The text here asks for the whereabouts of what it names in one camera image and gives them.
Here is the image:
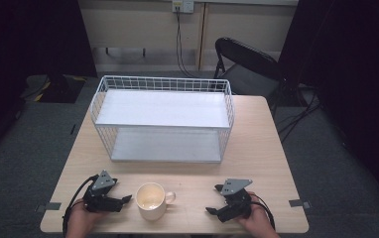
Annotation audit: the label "person's left hand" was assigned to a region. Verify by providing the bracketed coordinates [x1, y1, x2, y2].
[64, 199, 103, 238]

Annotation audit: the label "white wall socket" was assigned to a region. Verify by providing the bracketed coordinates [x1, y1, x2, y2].
[172, 0, 195, 15]

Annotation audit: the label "black stand base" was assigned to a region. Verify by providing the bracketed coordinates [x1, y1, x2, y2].
[38, 72, 87, 104]

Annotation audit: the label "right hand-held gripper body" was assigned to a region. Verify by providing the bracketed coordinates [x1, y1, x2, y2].
[216, 178, 254, 223]

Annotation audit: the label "black curtain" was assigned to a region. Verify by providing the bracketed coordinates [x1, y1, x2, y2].
[277, 0, 379, 212]
[0, 0, 98, 167]

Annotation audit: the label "grey tape strip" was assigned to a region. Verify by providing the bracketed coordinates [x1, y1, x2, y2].
[35, 201, 63, 213]
[288, 198, 313, 210]

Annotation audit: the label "white wire shelf rack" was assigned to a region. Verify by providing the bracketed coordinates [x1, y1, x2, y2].
[89, 74, 236, 164]

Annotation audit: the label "person's right hand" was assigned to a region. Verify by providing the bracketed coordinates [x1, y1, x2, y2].
[236, 191, 280, 238]

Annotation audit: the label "black wall socket cable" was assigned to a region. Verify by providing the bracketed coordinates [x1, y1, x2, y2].
[175, 11, 199, 79]

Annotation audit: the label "black folding chair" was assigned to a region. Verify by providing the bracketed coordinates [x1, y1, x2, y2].
[213, 37, 287, 101]

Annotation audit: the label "black floor cables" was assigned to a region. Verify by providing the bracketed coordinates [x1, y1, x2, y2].
[276, 88, 322, 144]

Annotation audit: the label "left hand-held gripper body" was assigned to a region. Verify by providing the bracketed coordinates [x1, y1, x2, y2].
[82, 170, 124, 213]

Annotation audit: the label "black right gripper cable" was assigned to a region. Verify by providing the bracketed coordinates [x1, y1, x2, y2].
[251, 193, 277, 230]

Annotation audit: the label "cream ceramic cup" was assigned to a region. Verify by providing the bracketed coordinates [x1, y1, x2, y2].
[135, 181, 178, 222]

